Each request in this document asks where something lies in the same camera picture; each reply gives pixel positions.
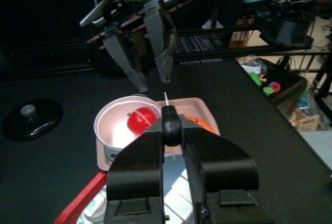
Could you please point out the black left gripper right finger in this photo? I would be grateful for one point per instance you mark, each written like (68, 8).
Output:
(220, 166)

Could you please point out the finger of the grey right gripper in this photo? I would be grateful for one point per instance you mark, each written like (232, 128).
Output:
(125, 59)
(159, 40)

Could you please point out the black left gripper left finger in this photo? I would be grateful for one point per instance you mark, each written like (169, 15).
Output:
(134, 166)

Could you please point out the black computer keyboard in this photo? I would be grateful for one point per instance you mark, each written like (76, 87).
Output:
(195, 44)

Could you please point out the white round bowl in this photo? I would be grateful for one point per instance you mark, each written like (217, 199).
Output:
(117, 127)

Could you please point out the orange toy food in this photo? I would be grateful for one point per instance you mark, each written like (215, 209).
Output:
(201, 122)

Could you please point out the red toy tomato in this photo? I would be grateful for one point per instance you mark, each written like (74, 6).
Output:
(142, 120)

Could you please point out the red plastic basket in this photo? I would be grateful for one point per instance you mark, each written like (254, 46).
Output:
(80, 198)

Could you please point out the pink plastic tray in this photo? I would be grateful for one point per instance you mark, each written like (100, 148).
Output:
(195, 108)

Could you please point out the brown cardboard box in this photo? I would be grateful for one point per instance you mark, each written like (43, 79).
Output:
(306, 121)

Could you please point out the green toy piece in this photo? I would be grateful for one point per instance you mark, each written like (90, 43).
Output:
(256, 79)

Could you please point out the black pot lid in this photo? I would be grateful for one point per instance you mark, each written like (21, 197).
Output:
(33, 119)

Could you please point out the black storage bin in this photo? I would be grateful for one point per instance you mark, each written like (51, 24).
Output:
(290, 85)

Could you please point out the black cylindrical device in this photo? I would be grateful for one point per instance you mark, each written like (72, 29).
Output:
(287, 30)

